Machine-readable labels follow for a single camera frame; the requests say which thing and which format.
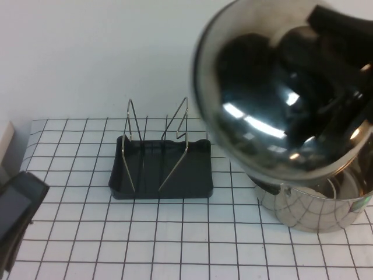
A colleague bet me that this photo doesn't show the white black-grid tablecloth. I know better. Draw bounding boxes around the white black-grid tablecloth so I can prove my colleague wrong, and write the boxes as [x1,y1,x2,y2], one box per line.
[0,116,373,280]

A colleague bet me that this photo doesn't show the stainless steel pot black handles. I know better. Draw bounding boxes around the stainless steel pot black handles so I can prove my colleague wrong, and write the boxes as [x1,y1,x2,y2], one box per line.
[252,136,373,235]

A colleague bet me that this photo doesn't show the stainless steel pot lid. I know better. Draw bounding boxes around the stainless steel pot lid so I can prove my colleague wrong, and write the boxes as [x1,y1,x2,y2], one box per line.
[189,0,373,185]

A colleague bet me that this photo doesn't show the metal wire lid holder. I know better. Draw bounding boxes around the metal wire lid holder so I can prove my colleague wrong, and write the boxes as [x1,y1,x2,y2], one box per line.
[120,96,189,194]

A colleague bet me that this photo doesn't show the black plastic rack tray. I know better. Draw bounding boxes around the black plastic rack tray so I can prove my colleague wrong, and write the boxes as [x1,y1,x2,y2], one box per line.
[107,135,216,201]

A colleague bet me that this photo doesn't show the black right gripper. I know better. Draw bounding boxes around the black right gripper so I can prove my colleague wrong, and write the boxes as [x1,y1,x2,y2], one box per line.
[306,3,373,40]

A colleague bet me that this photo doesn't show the grey white box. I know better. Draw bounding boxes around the grey white box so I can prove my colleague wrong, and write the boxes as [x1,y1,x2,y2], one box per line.
[0,121,16,184]

